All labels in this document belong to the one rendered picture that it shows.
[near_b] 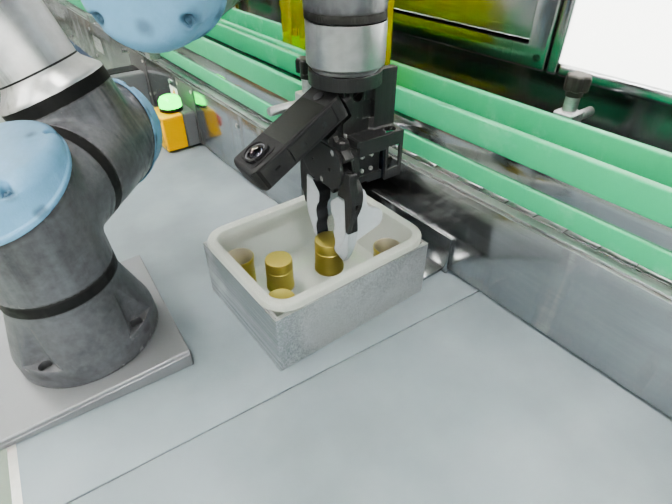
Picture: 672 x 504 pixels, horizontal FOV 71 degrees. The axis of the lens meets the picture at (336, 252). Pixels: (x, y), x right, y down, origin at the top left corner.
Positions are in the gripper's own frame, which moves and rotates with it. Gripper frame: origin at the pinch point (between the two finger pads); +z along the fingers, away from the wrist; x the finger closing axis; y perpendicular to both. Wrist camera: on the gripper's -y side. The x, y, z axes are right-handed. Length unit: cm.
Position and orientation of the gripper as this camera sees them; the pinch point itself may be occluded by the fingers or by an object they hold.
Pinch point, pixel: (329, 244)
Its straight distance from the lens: 56.1
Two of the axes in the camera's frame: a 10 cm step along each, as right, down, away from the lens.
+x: -5.8, -5.0, 6.5
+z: 0.0, 7.9, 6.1
